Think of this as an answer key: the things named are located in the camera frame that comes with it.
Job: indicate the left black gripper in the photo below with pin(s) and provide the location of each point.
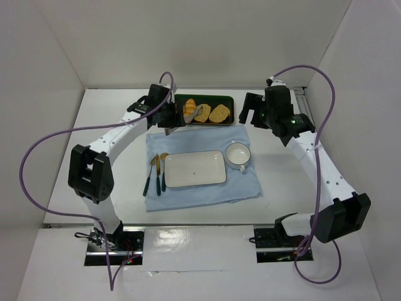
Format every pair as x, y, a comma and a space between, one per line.
175, 115

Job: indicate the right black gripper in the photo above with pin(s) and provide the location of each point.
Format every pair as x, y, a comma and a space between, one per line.
251, 105

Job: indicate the striped bread roll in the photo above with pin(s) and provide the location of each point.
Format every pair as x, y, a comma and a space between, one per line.
190, 105

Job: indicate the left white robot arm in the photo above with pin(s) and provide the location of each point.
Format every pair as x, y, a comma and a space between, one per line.
90, 171

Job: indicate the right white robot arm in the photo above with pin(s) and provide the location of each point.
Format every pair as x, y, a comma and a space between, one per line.
340, 209

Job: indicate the left toast slice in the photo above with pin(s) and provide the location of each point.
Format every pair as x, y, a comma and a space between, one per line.
203, 112

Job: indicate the toast slice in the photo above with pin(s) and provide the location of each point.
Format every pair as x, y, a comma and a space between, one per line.
203, 112
219, 114

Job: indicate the right toast slice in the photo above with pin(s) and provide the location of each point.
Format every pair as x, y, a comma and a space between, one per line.
219, 114

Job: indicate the dark green serving tray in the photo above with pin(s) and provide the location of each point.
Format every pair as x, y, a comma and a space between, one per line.
213, 101

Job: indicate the white rectangular plate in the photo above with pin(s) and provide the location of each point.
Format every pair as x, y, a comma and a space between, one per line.
195, 169

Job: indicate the light blue cloth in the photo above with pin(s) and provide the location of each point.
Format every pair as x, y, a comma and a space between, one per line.
238, 186

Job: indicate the gold spoon green handle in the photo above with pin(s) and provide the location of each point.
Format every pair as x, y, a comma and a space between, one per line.
163, 157

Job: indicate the gold knife green handle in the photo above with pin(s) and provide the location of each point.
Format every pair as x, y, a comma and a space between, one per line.
158, 185

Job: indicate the gold fork green handle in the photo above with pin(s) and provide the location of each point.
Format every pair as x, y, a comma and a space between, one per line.
152, 163

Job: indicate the white cup with handle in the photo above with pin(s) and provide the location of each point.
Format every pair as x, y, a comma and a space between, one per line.
237, 156

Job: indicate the aluminium rail frame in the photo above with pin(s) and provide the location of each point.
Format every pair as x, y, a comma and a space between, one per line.
301, 99

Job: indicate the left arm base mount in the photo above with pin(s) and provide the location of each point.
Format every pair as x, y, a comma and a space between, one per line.
130, 248

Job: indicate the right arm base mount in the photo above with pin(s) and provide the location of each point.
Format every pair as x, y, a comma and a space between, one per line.
273, 246

